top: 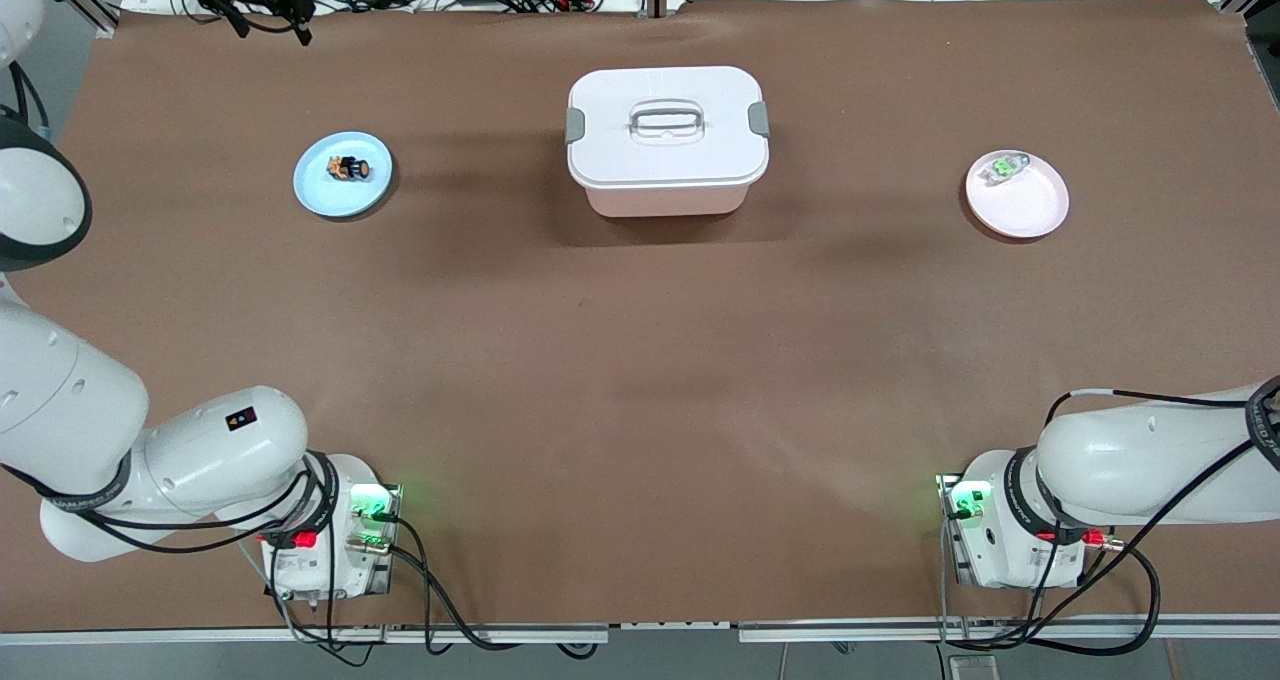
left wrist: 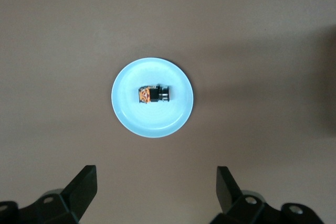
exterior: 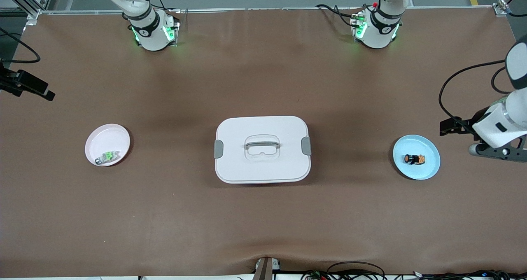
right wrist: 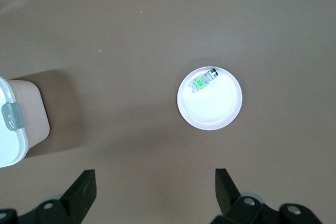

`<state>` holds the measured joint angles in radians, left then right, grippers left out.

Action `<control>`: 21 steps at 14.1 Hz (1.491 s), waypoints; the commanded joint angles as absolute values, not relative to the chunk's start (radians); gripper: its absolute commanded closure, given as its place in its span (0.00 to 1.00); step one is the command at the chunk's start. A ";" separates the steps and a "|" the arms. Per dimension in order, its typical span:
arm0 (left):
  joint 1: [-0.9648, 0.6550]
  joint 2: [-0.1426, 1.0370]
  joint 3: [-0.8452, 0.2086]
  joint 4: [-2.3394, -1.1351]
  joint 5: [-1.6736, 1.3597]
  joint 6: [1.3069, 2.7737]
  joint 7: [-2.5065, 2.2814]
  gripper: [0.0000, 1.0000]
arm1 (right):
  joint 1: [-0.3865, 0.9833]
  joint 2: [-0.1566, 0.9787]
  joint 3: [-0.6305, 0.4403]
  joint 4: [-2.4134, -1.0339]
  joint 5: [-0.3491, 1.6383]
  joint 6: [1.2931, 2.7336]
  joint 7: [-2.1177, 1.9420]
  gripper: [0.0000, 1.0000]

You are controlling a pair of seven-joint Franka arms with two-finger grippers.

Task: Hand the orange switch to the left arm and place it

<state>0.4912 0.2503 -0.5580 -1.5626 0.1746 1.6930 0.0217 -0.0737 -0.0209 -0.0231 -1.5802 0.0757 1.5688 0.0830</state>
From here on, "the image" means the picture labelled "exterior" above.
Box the orange and black switch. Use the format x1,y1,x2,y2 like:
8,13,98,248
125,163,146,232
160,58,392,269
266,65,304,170
403,153,427,166

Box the white lidded storage box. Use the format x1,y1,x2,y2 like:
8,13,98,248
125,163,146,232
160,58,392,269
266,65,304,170
213,115,312,184

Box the light blue round plate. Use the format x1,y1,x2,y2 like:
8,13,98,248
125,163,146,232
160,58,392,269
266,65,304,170
392,134,441,181

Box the pink round plate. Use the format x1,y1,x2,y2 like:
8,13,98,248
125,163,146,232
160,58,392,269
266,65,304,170
84,124,131,167

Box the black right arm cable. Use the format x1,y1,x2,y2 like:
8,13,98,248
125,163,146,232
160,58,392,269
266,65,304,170
0,26,41,63

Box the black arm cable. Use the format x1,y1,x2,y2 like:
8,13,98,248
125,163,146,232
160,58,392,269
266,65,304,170
0,26,41,63
438,59,512,133

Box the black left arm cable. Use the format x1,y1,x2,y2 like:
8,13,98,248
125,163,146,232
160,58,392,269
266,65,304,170
438,59,512,133

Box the aluminium frame corner post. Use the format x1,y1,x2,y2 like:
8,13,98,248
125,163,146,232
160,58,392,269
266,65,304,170
0,0,56,25
492,0,527,17

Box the green and grey switch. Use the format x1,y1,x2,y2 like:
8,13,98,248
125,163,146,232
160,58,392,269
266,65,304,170
95,150,121,166

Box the black cable bundle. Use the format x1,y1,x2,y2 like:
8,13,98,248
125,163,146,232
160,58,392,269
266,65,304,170
412,269,527,280

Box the black looped cable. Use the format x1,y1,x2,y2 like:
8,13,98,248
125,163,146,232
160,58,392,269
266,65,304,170
326,261,386,280

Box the black base cables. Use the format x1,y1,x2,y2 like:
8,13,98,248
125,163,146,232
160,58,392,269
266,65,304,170
315,3,364,30

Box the grey clear box handle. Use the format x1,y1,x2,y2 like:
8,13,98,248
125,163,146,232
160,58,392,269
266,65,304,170
245,138,281,151

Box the metal bracket post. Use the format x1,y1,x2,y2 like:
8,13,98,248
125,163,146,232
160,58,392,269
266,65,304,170
252,256,273,280

